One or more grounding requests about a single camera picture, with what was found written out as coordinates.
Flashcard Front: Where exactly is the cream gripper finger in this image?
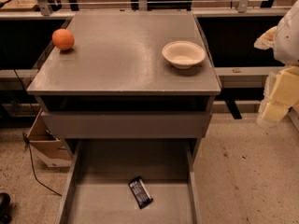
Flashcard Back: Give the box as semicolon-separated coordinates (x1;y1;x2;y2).
254;26;277;50
257;66;299;124

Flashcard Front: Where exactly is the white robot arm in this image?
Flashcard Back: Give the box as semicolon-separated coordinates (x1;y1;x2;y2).
254;1;299;127

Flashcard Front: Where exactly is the grey drawer cabinet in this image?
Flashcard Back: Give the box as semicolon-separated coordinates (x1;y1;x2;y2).
26;10;222;161

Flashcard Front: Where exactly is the open grey middle drawer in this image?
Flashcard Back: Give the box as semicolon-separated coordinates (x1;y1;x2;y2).
55;139;202;224

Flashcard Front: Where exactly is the closed grey top drawer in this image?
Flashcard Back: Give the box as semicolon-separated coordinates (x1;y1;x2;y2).
41;112;211;139

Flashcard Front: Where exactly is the white paper bowl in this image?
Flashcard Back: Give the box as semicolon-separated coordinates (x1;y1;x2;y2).
162;41;206;69

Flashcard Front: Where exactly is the orange fruit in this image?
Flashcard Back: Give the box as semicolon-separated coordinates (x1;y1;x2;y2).
52;29;75;50

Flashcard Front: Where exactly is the open cardboard box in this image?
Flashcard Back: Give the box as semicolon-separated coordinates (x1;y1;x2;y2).
25;110;72;167

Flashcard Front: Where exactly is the black shoe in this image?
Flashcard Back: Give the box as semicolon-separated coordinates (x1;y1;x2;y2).
0;192;11;224

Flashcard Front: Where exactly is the grey metal bench rail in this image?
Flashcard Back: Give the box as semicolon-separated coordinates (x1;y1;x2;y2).
216;66;281;89

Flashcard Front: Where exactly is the black floor cable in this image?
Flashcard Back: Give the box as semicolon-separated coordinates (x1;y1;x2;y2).
21;132;64;198

